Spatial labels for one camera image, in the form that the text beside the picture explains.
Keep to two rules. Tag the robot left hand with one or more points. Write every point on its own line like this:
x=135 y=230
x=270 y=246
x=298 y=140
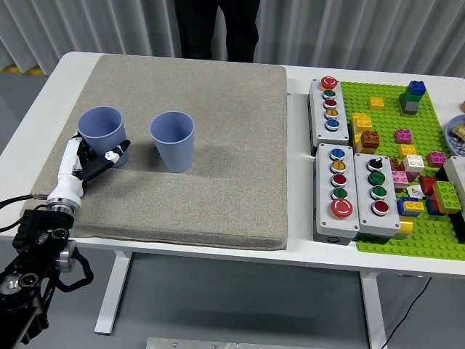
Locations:
x=69 y=185

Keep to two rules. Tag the blue ribbed cup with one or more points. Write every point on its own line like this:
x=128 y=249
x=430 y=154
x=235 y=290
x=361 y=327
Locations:
x=176 y=152
x=101 y=138

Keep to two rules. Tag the white table leg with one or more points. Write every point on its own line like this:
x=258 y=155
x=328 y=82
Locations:
x=374 y=309
x=112 y=291

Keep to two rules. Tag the grey-brown mat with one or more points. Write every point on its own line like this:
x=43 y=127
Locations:
x=218 y=145

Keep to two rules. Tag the person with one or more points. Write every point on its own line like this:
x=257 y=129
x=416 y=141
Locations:
x=218 y=29

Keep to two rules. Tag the large grey five-button box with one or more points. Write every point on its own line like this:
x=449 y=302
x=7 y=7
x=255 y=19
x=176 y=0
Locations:
x=325 y=218

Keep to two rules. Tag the small grey five-button box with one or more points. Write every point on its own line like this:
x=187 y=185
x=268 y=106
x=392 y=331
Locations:
x=332 y=136

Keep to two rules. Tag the grey four-button selector box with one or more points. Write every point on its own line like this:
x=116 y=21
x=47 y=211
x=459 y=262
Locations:
x=367 y=218

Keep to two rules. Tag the green studded baseplate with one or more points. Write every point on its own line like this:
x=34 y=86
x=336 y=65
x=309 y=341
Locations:
x=385 y=120

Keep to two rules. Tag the small brown toy brick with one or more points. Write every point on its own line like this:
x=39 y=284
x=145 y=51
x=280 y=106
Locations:
x=394 y=164

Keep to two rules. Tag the light pink toy brick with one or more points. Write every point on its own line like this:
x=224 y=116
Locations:
x=399 y=179

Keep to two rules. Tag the blue toy brick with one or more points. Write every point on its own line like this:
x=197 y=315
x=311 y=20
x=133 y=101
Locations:
x=399 y=207
x=430 y=209
x=416 y=89

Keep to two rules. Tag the white pleated curtain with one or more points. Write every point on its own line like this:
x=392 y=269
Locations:
x=363 y=29

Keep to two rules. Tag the magenta toy brick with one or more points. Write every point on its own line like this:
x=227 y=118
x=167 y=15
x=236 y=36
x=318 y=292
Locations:
x=411 y=176
x=436 y=159
x=403 y=136

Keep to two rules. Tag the yellow round toy brick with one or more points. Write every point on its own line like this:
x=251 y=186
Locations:
x=405 y=228

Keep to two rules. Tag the white printed toy tile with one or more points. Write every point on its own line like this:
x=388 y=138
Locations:
x=414 y=191

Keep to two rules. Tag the white toy brick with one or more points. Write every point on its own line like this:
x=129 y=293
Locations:
x=414 y=163

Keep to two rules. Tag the grey toy brick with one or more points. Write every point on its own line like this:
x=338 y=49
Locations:
x=410 y=108

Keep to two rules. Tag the red toy brick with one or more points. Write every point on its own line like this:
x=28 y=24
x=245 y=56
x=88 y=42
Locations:
x=427 y=185

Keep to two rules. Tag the large green toy brick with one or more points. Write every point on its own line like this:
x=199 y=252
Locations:
x=447 y=194

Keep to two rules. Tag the blue bowl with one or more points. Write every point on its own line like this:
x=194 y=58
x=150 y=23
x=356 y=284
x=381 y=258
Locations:
x=447 y=135

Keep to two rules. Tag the orange toy brick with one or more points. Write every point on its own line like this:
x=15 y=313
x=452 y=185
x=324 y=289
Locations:
x=452 y=209

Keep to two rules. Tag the white box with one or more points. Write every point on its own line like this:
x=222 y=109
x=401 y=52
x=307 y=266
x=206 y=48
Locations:
x=457 y=174

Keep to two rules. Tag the silver metal parts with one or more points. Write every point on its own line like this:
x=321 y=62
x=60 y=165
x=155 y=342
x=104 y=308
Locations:
x=458 y=144

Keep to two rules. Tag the brass fitting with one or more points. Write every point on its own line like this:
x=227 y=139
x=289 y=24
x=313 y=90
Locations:
x=459 y=129

